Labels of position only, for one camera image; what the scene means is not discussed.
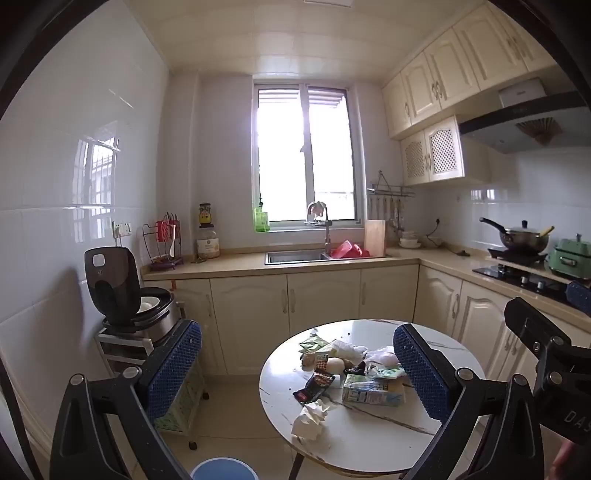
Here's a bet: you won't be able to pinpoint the beige kitchen countertop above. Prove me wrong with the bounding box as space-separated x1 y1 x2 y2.
142 247 591 319

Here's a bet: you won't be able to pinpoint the cream lower kitchen cabinets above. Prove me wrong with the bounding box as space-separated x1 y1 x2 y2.
143 263 591 416

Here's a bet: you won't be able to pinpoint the cream kitchen cabinets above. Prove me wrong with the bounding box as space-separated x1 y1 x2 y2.
143 263 591 416
381 0 561 139

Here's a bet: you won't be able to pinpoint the black wok with lid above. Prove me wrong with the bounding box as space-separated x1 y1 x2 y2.
479 217 555 252

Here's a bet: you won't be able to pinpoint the red plastic basin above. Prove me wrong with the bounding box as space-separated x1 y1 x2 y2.
330 240 371 259

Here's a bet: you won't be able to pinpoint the steel kitchen sink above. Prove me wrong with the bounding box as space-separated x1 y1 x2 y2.
264 249 333 266

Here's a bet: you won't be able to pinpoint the green electric pot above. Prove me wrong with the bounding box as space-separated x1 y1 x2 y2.
547 234 591 280

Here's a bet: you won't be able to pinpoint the white framed window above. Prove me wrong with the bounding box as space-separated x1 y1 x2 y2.
252 83 362 232

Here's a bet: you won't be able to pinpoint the grey range hood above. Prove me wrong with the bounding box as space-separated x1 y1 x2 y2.
458 78 591 154

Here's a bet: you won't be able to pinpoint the green white drink carton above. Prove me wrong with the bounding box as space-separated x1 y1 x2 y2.
342 373 406 407

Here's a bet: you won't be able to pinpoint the white plastic bag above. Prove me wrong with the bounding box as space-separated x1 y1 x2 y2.
330 340 368 365

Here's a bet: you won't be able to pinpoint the wooden cutting board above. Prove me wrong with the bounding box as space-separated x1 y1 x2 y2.
364 220 387 256

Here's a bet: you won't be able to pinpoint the round white marble table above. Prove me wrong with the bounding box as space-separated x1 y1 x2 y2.
259 318 485 480

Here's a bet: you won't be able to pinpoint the person's right hand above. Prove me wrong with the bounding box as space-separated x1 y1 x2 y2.
554 440 578 480

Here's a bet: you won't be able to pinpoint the black rice cooker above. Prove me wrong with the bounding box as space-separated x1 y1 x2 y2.
84 247 183 344

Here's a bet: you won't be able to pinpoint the light green packet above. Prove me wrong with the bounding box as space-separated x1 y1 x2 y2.
369 364 407 380

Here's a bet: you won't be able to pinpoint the wall rack with hanging utensils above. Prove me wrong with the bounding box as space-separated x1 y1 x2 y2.
367 171 416 232

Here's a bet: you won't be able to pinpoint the black induction cooker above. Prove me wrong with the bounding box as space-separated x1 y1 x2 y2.
487 248 550 266

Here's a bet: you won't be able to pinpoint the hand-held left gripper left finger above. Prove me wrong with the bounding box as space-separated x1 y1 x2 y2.
50 318 204 480

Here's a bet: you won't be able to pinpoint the black glass gas hob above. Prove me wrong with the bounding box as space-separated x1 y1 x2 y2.
472 264 573 303

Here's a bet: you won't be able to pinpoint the black snack wrapper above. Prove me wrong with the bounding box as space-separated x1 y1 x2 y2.
293 371 335 402

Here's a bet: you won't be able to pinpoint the knife rack with red tools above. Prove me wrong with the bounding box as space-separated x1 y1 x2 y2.
142 212 184 271

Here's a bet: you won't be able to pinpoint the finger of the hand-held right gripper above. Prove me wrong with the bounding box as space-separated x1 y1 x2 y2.
503 296 591 402
566 281 591 319

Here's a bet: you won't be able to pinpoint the cream lattice door cabinet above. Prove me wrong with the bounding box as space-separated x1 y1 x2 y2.
399 115 490 188

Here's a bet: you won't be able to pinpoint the pale pink plastic bag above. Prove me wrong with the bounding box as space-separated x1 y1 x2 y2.
365 348 400 367

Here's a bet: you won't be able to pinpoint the cream upper kitchen cabinets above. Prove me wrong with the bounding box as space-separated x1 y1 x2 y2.
381 0 561 139

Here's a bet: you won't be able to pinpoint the white tissue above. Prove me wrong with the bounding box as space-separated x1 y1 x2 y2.
291 399 331 444

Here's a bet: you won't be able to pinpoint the chrome kitchen faucet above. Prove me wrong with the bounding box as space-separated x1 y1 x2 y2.
307 200 333 257

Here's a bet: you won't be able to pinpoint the white rolling storage trolley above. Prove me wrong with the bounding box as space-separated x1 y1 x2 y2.
95 318 208 450

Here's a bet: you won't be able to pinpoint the large glass jar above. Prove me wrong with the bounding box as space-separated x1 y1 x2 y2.
196 224 221 259

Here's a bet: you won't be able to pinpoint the blue trash bin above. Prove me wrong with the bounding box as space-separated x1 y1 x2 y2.
191 457 257 480

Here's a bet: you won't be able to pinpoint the green plastic wrapper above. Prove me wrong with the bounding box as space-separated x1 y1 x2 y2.
299 336 331 354

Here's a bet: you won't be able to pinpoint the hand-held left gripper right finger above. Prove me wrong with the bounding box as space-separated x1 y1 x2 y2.
392 323 548 480

